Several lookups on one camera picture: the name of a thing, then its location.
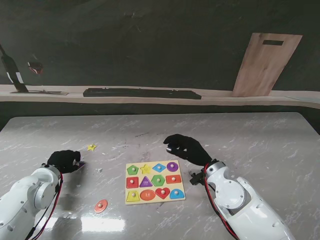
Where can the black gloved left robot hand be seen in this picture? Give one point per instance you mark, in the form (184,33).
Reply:
(63,161)

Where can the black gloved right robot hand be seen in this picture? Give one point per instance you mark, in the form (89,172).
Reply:
(193,152)

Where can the purple triangle puzzle piece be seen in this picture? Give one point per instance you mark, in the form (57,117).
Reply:
(81,165)

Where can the purple circle puzzle piece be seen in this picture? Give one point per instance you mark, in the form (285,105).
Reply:
(171,168)

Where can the yellow star puzzle piece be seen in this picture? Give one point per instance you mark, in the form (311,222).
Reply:
(91,148)

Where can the orange rectangle puzzle piece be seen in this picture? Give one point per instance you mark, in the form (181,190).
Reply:
(170,180)

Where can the blue diamond puzzle piece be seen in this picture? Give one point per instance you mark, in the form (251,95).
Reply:
(156,168)

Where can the blue dome puzzle piece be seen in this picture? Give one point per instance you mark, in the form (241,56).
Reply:
(176,195)

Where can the red heart puzzle piece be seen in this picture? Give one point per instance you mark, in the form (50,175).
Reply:
(160,195)

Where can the orange oval puzzle piece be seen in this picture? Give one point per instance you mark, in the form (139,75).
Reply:
(103,208)

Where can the green knobbed puzzle piece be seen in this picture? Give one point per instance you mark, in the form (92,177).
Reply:
(131,171)

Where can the wooden shape puzzle board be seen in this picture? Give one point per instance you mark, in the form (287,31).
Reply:
(150,202)

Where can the red square puzzle piece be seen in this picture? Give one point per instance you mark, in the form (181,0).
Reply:
(131,183)

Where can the yellow trapezoid puzzle piece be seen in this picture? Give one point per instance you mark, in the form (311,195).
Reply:
(133,198)

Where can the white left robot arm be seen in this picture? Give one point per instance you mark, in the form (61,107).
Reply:
(27,200)

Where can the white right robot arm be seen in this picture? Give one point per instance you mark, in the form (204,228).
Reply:
(240,207)

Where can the wooden cutting board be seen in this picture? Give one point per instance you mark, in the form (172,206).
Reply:
(265,65)

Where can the long wooden shelf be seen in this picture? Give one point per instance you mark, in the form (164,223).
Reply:
(160,101)

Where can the thin flat wooden plate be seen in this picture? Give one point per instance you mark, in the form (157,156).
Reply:
(50,93)

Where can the black keyboard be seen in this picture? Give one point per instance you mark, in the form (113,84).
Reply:
(140,93)

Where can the black bottle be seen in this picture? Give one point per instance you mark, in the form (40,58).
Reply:
(12,70)

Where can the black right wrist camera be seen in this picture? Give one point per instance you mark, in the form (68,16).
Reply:
(197,178)

